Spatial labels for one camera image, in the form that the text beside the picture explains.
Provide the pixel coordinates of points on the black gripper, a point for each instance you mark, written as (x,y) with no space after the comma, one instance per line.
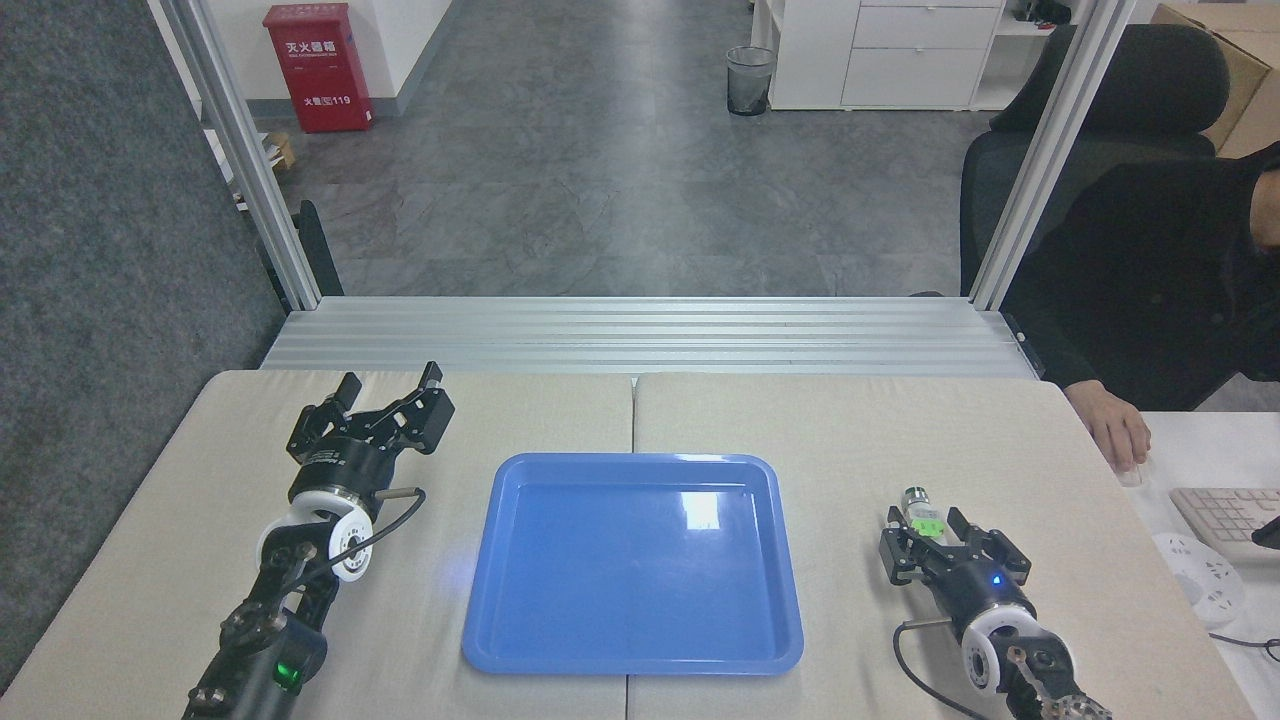
(975,590)
(340,465)

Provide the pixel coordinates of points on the green and white switch part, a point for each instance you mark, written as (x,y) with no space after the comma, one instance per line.
(922,512)

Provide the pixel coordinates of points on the blue plastic tray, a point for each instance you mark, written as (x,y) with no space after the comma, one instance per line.
(600,580)

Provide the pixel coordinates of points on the person's hand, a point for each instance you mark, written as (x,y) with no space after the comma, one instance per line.
(1118,435)

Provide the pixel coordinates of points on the white computer mouse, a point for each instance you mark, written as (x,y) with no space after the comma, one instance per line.
(1135,476)

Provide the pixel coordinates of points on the white power strip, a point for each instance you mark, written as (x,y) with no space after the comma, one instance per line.
(1200,580)

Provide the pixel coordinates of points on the white keyboard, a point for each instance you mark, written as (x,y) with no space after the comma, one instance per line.
(1220,515)

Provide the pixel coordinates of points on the small wooden block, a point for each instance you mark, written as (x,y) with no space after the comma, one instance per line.
(280,150)

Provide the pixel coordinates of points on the small black device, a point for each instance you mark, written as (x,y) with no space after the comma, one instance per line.
(1268,536)

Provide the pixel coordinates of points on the person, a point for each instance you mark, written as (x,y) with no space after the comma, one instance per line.
(1160,280)

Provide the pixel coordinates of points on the red fire extinguisher box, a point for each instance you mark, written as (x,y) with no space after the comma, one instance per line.
(320,70)

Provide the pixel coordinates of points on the white drawer cabinet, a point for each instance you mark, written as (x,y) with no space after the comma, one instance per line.
(900,60)

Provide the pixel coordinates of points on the mesh waste bin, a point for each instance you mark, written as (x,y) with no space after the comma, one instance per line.
(750,80)

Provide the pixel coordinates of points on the black office chair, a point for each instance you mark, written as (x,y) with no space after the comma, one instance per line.
(1150,80)

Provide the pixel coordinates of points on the brown cardboard box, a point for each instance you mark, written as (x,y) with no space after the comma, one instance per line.
(1250,60)

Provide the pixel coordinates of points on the black frame foot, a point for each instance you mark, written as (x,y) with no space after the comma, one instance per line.
(318,250)

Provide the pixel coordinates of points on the silver aluminium post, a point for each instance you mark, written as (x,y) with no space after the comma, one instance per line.
(1050,150)
(250,160)

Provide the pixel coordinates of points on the silver aluminium rail platform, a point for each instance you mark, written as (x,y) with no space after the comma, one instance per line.
(640,335)

